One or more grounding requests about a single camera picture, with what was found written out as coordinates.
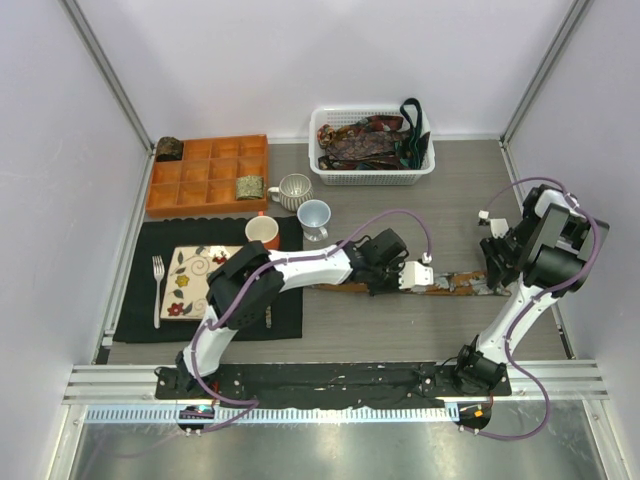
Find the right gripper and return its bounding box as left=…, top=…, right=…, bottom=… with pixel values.
left=480, top=215, right=539, bottom=290

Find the orange grey floral tie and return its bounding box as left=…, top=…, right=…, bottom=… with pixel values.
left=313, top=271, right=512, bottom=297

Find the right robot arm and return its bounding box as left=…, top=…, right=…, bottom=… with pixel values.
left=451, top=183, right=609, bottom=395

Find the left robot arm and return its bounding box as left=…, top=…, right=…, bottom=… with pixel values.
left=176, top=228, right=408, bottom=399

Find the frosted blue footed cup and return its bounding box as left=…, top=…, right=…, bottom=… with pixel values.
left=297, top=199, right=331, bottom=242

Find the grey ribbed ceramic mug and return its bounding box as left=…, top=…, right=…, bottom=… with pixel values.
left=267, top=173, right=314, bottom=212

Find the dark paisley tie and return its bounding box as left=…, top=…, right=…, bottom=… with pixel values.
left=318, top=127, right=404, bottom=171

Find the dark green tie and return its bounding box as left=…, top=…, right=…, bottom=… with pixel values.
left=399, top=98, right=430, bottom=170

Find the orange ceramic mug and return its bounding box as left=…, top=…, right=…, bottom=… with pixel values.
left=245, top=215, right=280, bottom=250

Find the dark red patterned tie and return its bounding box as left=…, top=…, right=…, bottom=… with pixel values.
left=366, top=115, right=404, bottom=132

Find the multicolour patterned tie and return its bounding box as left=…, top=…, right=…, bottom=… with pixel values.
left=316, top=124, right=337, bottom=150

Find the green floral rolled tie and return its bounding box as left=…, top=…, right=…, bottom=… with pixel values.
left=235, top=175, right=265, bottom=201

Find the white plastic basket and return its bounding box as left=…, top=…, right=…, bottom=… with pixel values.
left=308, top=98, right=436, bottom=186

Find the orange wooden divided tray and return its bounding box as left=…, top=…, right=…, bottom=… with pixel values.
left=145, top=134, right=269, bottom=219

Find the square floral ceramic plate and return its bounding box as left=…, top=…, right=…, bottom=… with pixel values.
left=160, top=245, right=240, bottom=321

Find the silver fork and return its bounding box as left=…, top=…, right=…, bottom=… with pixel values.
left=152, top=255, right=165, bottom=329

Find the black scalloped placemat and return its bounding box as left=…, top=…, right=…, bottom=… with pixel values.
left=114, top=217, right=303, bottom=343

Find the dark rolled tie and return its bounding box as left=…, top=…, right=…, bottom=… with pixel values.
left=155, top=136, right=184, bottom=162

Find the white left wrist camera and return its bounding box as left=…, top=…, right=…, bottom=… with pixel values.
left=398, top=254, right=434, bottom=293

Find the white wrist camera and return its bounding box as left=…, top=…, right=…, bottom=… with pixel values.
left=398, top=254, right=434, bottom=293
left=478, top=210, right=510, bottom=239

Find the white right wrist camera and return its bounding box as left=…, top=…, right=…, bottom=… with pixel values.
left=478, top=210, right=510, bottom=239

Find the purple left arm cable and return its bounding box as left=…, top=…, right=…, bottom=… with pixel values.
left=192, top=208, right=434, bottom=434

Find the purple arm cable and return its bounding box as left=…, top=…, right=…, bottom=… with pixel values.
left=479, top=176, right=601, bottom=441
left=192, top=208, right=434, bottom=434

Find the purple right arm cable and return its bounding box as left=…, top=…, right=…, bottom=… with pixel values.
left=479, top=176, right=601, bottom=441

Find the aluminium frame rail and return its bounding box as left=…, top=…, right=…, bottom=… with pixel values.
left=62, top=360, right=609, bottom=405

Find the patterned handle knife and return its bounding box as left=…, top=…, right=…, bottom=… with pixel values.
left=265, top=306, right=272, bottom=329

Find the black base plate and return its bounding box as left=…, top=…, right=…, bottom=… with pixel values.
left=155, top=362, right=512, bottom=410

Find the white slotted cable duct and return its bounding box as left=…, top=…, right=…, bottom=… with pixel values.
left=84, top=403, right=459, bottom=428

